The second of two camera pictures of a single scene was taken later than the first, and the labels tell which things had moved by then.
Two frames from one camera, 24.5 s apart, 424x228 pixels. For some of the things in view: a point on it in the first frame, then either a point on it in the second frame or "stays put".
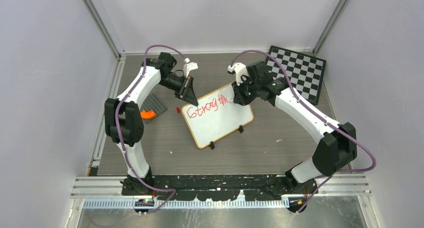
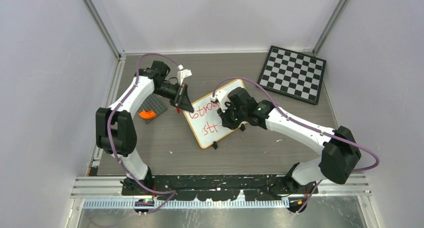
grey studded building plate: (153, 103) stays put
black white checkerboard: (307, 72) stays put
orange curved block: (149, 115) stays put
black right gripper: (240, 98) -> (226, 121)
